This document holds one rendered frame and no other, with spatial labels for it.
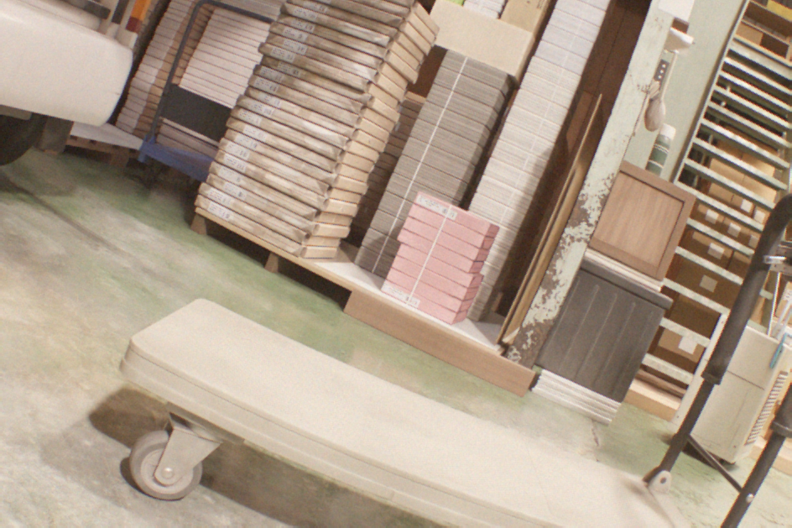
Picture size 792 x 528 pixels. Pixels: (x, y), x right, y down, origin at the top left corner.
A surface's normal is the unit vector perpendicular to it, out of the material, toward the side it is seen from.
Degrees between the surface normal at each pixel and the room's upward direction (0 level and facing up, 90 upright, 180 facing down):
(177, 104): 99
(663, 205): 90
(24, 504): 0
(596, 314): 90
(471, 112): 90
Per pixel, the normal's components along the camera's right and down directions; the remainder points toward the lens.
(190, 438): 0.37, 0.24
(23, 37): 0.91, 0.34
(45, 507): 0.40, -0.91
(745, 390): -0.60, -0.20
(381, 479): -0.04, 0.07
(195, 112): -0.30, 0.11
